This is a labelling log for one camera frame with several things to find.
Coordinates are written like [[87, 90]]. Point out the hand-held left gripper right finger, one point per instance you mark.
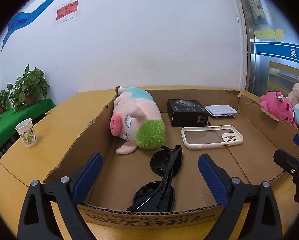
[[212, 177]]

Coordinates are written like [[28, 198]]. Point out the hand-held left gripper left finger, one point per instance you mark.
[[88, 177]]

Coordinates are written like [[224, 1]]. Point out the cardboard box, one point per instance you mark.
[[239, 165]]

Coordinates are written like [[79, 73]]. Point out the white phone case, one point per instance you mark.
[[232, 138]]

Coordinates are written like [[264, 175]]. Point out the black sunglasses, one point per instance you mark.
[[169, 165]]

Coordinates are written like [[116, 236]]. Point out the white folding phone stand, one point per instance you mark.
[[220, 110]]

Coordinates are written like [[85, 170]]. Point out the black charger box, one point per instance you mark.
[[184, 115]]

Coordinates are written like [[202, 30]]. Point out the pink pig plush toy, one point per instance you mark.
[[139, 110]]

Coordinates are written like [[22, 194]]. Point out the wooden desktop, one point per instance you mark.
[[64, 115]]

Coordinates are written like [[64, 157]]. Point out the yellow shelf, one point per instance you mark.
[[274, 77]]

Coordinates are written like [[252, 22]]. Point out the patterned paper cup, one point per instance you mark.
[[27, 135]]

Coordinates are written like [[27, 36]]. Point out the green table cloth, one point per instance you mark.
[[14, 122]]

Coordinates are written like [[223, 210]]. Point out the blue door banner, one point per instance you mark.
[[272, 48]]

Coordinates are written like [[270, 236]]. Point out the yellow sticky note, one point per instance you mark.
[[258, 34], [268, 33], [279, 33]]

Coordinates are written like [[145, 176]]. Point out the large potted plant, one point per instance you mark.
[[32, 82]]

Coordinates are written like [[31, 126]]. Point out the small potted plant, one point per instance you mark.
[[0, 100]]

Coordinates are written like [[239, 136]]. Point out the cartoon pig poster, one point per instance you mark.
[[257, 7]]

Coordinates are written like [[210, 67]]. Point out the metal door frame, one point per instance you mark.
[[248, 62]]

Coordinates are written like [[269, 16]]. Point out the red wall notice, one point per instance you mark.
[[67, 10]]

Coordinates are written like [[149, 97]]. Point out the blue wall stripe decal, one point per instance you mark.
[[22, 20]]

